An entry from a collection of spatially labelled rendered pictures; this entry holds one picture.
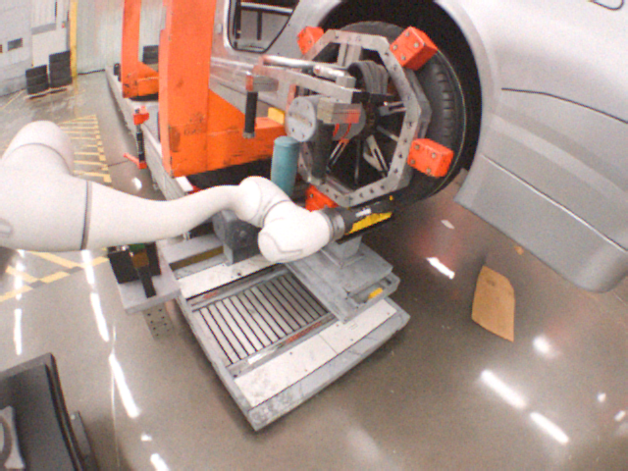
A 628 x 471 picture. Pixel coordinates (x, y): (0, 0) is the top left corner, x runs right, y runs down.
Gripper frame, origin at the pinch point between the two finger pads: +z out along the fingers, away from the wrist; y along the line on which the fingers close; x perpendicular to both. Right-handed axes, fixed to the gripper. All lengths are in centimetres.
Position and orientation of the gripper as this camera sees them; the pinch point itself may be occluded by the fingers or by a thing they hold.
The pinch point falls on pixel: (381, 206)
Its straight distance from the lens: 91.5
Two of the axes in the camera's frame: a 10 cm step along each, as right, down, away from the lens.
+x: -3.3, -9.4, -0.2
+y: 5.6, -1.7, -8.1
